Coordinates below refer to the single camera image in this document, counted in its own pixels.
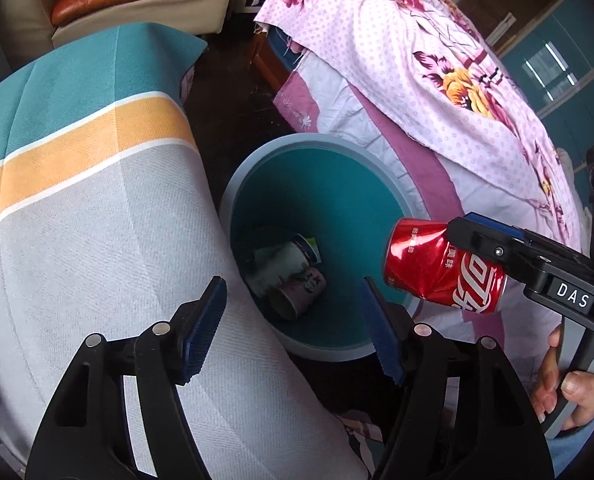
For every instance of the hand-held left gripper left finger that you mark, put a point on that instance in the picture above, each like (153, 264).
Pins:
(206, 332)

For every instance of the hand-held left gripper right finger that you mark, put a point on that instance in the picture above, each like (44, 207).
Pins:
(383, 332)

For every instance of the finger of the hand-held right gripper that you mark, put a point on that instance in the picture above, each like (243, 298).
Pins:
(497, 225)
(482, 250)

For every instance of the red soda can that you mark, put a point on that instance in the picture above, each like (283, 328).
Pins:
(427, 260)

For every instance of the teal round trash bin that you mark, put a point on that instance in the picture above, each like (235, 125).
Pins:
(337, 195)

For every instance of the person's right forearm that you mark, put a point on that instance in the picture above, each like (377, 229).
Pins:
(572, 452)

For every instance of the person's right hand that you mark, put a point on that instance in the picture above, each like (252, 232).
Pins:
(584, 390)

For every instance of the pink patterned paper cup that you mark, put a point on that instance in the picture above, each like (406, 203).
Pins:
(299, 292)

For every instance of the patterned cloth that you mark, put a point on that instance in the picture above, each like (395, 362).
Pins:
(362, 432)

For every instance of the pink white quilt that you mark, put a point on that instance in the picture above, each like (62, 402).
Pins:
(377, 120)

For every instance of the striped teal orange grey tablecloth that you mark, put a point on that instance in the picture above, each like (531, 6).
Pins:
(102, 200)

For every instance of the teal wardrobe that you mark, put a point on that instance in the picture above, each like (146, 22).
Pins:
(557, 60)

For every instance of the pink floral blanket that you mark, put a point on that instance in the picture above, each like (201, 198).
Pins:
(402, 60)

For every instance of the beige sofa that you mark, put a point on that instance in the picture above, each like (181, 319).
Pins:
(142, 15)

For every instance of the wooden bed frame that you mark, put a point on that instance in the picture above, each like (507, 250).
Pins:
(272, 62)

